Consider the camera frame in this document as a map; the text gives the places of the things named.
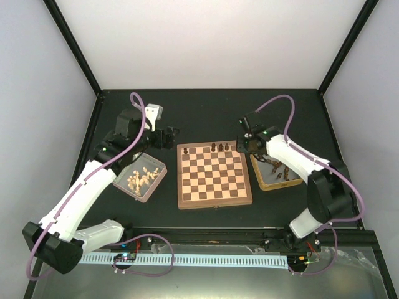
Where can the left circuit board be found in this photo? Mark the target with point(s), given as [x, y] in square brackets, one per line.
[125, 257]

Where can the black frame post left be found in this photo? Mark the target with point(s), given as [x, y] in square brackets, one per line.
[59, 19]

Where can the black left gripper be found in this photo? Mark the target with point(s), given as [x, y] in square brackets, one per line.
[158, 143]

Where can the circuit board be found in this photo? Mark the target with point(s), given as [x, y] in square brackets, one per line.
[301, 260]
[125, 257]

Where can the light wooden chess pieces pile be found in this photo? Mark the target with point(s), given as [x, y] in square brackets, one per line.
[140, 183]

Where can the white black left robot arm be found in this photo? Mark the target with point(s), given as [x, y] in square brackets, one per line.
[56, 239]

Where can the wooden chess board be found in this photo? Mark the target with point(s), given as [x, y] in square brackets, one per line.
[212, 179]

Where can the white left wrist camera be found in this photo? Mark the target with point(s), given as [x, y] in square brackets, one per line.
[153, 114]

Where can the black frame post right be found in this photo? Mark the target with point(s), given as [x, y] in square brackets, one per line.
[354, 32]

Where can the pink metal tin tray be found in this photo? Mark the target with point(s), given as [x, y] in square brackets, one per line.
[139, 161]

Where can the dark chess pieces pile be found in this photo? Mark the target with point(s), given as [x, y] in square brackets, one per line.
[274, 171]

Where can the gold metal tin tray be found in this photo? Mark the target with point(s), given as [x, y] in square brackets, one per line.
[256, 159]

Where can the right circuit board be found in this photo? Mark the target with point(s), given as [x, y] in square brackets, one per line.
[301, 260]

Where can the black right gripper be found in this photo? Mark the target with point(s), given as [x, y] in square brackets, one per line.
[240, 147]

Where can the black frame post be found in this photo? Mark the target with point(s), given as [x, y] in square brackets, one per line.
[59, 19]
[354, 32]

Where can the light blue cable duct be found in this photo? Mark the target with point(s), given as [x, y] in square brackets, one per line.
[190, 260]

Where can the black mounting rail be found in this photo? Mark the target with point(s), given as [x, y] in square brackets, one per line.
[272, 240]

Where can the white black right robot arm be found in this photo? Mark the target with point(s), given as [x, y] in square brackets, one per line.
[328, 191]

